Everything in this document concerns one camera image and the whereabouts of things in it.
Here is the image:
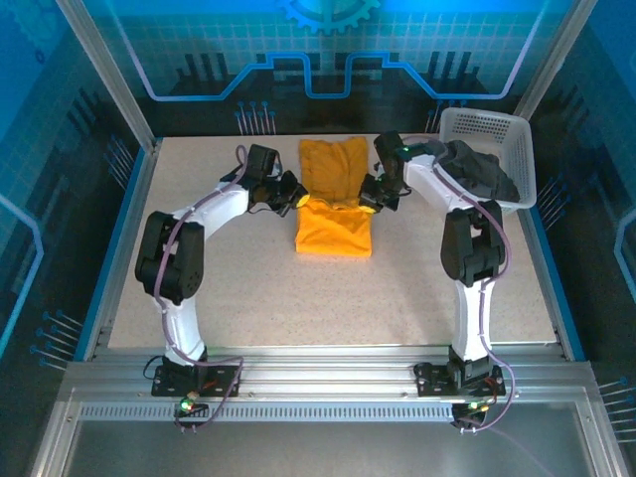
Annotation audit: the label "yellow t-shirt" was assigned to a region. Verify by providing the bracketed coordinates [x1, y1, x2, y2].
[294, 137, 375, 258]

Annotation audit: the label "dark grey t-shirt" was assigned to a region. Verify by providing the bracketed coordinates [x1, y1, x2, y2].
[431, 139, 522, 204]

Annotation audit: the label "white plastic basket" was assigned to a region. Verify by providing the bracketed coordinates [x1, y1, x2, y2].
[438, 106, 539, 211]

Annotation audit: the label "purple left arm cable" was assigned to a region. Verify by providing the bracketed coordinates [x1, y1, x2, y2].
[152, 143, 245, 432]

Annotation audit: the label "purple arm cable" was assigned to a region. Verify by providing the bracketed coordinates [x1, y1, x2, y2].
[152, 143, 245, 432]
[399, 134, 517, 434]

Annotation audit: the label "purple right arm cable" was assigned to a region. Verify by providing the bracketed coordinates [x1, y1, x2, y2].
[399, 134, 517, 434]

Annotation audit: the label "aluminium frame rail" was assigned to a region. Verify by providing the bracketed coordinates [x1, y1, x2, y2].
[62, 346, 600, 398]

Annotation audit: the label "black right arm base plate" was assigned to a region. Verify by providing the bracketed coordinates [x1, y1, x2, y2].
[413, 361, 509, 399]

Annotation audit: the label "aluminium frame post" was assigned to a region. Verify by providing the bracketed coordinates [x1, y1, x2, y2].
[510, 0, 600, 128]
[55, 0, 161, 151]

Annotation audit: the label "slotted metal cable duct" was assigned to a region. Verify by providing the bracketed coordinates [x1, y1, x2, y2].
[78, 400, 461, 424]

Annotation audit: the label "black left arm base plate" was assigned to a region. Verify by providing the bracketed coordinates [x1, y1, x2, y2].
[151, 364, 243, 398]

